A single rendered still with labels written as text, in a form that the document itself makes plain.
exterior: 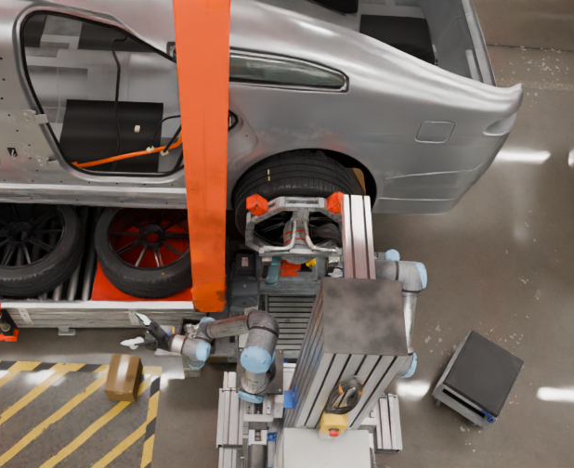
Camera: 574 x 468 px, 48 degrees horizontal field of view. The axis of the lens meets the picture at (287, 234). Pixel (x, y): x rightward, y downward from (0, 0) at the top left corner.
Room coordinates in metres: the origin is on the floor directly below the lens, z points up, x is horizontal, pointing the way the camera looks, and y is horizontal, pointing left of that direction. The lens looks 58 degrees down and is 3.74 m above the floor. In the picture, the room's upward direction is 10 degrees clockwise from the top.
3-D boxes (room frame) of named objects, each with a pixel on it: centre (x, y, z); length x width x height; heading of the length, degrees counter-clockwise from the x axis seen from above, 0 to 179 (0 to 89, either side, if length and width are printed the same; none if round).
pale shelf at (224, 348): (1.30, 0.39, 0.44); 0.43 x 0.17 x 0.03; 101
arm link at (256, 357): (0.93, 0.03, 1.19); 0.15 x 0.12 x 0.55; 174
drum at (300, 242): (1.79, -0.06, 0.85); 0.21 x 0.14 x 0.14; 11
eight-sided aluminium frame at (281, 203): (1.86, -0.05, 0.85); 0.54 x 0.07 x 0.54; 101
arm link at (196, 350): (0.96, 0.29, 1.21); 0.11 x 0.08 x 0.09; 84
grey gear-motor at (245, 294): (1.83, 0.21, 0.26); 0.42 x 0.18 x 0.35; 11
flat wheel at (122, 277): (1.89, 0.79, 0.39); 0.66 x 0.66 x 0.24
